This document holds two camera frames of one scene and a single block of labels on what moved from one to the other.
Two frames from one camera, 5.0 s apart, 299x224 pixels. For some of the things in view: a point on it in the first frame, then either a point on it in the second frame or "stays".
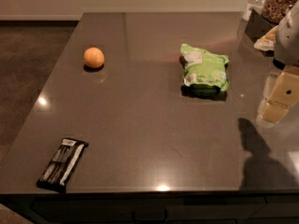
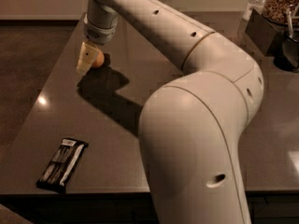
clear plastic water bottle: (257, 1) stays
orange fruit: (93, 57) stays
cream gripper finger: (284, 94) to (98, 28)
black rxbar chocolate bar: (62, 165) stays
